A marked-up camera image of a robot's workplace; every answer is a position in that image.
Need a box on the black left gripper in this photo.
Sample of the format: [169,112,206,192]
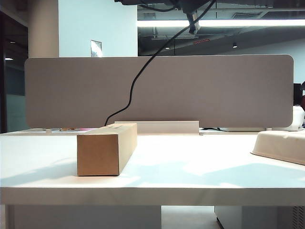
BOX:
[113,0,216,34]

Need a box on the black charging cable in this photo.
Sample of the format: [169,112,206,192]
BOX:
[104,0,216,126]

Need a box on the long ceiling light strip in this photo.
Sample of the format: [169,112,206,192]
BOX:
[137,20,305,28]

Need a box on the grey fabric desk divider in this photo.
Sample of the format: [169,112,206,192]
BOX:
[24,54,295,129]

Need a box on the black computer monitor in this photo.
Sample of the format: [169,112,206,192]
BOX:
[294,83,302,106]

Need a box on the white rounded object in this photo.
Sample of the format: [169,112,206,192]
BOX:
[292,106,305,131]

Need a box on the beige pulp tray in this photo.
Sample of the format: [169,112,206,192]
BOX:
[249,130,305,165]

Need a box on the pink paper sheet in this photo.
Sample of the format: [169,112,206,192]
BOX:
[51,127,95,133]

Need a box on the brown cardboard box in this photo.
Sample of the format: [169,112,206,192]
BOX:
[77,123,138,177]

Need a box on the white under-desk cabinet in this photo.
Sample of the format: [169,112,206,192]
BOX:
[214,205,305,229]

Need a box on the white wall poster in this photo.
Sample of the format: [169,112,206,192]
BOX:
[90,40,103,58]

